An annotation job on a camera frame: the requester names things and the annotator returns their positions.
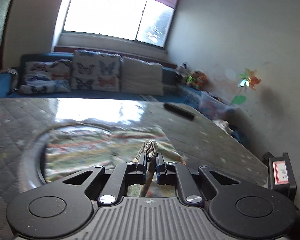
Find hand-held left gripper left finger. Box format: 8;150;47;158
62;153;148;204

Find cow plush toy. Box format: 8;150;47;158
177;62;188;77

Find beige pillow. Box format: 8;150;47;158
120;56;164;96

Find colourful pinwheel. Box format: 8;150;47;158
230;68;261;105

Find blue sofa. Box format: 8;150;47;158
0;52;248;145

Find clear plastic storage box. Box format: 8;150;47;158
198;91;236;120

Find black remote control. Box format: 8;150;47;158
163;102;196;122

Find floral children's garment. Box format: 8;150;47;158
44;126;188;198

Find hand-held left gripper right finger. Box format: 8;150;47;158
156;153;236;204

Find orange fox plush toy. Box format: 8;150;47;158
195;71;207;89

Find dark wooden door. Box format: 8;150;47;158
0;0;17;85

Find white crumpled clothes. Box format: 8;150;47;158
213;119;234;132

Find large window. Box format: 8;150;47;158
62;0;176;48

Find butterfly print pillow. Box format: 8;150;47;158
19;59;73;95
70;50;122;92

